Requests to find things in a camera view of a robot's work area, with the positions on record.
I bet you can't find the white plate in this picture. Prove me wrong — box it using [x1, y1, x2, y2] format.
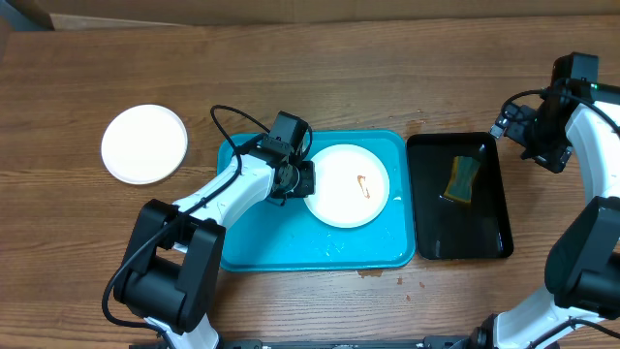
[304, 144, 390, 229]
[101, 104, 189, 185]

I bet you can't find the green yellow sponge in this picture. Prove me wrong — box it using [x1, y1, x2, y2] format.
[443, 156, 481, 204]

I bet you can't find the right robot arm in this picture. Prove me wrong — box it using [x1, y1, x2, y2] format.
[456, 52, 619, 349]

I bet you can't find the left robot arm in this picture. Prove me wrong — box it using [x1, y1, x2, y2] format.
[102, 111, 315, 348]

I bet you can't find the teal plastic tray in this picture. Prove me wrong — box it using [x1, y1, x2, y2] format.
[221, 130, 416, 272]

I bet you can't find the black plastic tray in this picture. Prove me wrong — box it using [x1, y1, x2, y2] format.
[406, 132, 514, 260]

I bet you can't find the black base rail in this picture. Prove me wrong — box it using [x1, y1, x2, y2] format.
[129, 333, 563, 349]

